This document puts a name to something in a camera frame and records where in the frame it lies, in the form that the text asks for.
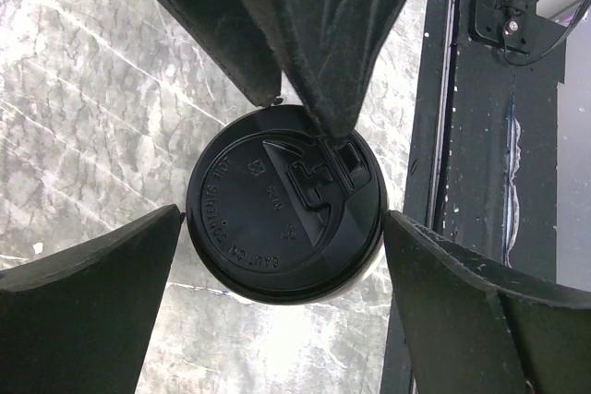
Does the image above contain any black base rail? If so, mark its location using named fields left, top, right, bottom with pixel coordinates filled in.
left=380, top=0, right=590, bottom=393

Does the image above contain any green paper coffee cup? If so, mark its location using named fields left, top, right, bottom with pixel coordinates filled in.
left=230, top=245, right=384, bottom=306

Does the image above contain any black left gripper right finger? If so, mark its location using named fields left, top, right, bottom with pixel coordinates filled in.
left=384, top=210, right=590, bottom=393

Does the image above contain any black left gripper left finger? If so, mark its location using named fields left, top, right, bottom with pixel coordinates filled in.
left=1, top=205, right=184, bottom=393

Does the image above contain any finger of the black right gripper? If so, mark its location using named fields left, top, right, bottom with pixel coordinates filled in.
left=157, top=0, right=282, bottom=106
left=271, top=0, right=406, bottom=137

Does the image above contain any black plastic cup lid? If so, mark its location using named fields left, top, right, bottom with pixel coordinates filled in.
left=186, top=104, right=388, bottom=303

